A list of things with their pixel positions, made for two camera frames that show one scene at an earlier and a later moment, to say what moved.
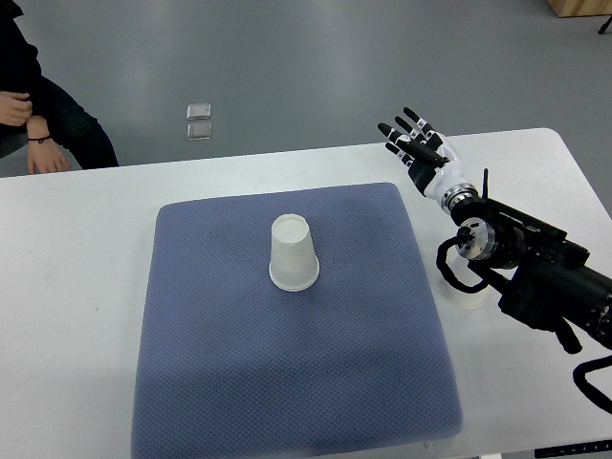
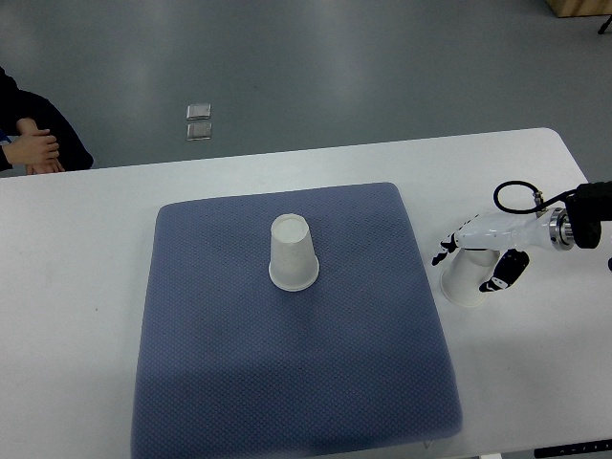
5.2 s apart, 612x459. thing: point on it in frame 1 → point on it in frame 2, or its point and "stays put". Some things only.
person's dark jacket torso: x=19 y=67 → x=11 y=98
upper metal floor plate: x=198 y=111 stays put
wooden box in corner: x=580 y=8 stays put
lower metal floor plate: x=199 y=131 stays put
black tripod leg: x=604 y=26 stays put
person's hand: x=15 y=108 → x=32 y=146
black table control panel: x=572 y=449 stays put
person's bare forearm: x=37 y=127 → x=26 y=126
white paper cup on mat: x=294 y=262 stays put
